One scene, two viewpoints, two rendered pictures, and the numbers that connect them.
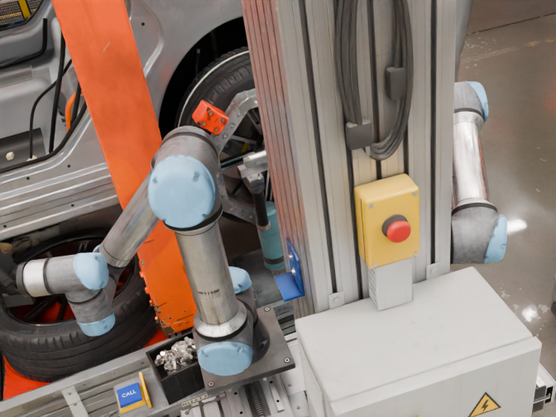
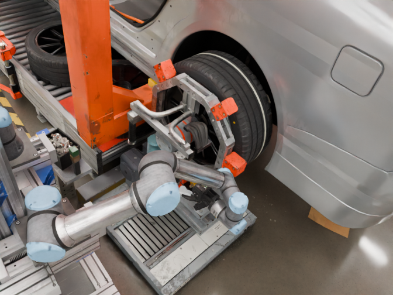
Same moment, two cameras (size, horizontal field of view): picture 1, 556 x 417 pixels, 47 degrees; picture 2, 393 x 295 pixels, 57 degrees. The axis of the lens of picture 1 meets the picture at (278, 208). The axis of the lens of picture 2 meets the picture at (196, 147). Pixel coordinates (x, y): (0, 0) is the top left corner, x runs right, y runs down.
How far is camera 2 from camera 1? 1.71 m
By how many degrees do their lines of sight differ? 42
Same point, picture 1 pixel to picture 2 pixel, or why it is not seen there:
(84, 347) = not seen: hidden behind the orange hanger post
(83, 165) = (142, 42)
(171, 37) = (193, 15)
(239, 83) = (191, 69)
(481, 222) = (40, 232)
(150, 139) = (77, 40)
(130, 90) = (71, 7)
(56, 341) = not seen: hidden behind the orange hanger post
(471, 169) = (87, 213)
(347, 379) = not seen: outside the picture
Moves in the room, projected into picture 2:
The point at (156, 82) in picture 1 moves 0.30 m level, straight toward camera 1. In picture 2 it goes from (178, 33) to (128, 45)
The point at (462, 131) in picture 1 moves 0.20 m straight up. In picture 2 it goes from (120, 196) to (119, 155)
